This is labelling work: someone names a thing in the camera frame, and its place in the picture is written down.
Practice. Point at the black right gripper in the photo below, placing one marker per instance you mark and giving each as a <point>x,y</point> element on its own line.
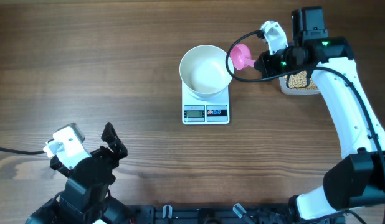
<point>264,62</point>

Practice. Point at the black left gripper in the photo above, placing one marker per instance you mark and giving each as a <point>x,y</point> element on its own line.
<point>120,149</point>

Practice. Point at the pink plastic scoop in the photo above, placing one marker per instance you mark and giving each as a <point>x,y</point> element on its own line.
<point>241,57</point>

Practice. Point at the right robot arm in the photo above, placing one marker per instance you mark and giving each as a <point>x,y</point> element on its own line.
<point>358,180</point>

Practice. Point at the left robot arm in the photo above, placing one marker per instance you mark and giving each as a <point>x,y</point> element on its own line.
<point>86,196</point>

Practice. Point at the white round bowl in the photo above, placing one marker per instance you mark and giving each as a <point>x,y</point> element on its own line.
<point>203,70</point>

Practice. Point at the white digital kitchen scale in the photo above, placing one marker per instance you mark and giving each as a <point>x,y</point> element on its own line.
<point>205,111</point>

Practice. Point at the clear plastic container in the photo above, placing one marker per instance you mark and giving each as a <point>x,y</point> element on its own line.
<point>288,91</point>

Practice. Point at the pile of yellow soybeans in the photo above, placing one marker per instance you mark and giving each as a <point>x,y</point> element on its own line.
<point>300,81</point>

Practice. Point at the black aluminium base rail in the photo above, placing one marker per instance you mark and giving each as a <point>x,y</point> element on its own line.
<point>261,214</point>

